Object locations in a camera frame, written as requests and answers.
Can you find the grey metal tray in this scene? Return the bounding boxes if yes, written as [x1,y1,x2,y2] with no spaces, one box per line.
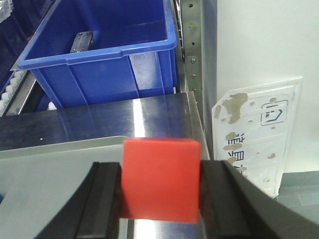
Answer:
[0,136,127,239]

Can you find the steel shelf upright post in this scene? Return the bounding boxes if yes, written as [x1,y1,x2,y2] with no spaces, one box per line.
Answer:
[179,0,204,105]

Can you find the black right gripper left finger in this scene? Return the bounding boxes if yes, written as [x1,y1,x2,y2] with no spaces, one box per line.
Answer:
[36,162,122,239]

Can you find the white roller conveyor rail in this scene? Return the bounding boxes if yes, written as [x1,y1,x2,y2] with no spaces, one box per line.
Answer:
[0,70,26,117]

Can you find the grey metal part in bin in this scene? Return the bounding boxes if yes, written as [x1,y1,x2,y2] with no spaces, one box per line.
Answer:
[70,31,94,53]

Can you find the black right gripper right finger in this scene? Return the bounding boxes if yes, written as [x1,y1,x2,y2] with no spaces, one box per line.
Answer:
[199,160,319,239]

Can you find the blue plastic bin right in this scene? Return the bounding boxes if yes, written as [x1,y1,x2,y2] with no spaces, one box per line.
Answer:
[17,0,178,108]

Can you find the white worn sign board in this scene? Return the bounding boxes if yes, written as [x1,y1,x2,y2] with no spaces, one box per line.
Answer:
[211,77,303,198]

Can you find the red cube block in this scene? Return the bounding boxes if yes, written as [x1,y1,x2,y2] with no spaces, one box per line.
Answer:
[121,138,201,224]

